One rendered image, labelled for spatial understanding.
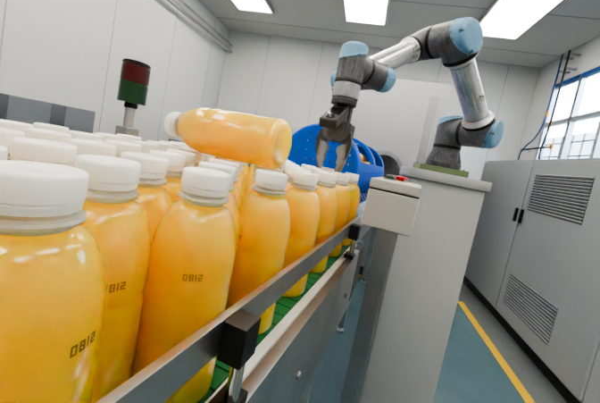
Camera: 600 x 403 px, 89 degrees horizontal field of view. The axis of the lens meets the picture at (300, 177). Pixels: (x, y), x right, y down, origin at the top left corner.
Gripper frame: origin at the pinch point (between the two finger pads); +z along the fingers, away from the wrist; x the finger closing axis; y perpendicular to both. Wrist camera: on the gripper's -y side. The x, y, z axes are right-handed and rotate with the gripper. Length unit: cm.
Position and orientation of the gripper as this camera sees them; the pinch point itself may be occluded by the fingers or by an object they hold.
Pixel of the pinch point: (328, 170)
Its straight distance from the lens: 85.1
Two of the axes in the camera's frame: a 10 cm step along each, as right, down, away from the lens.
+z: -1.9, 9.8, 0.9
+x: -9.1, -2.1, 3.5
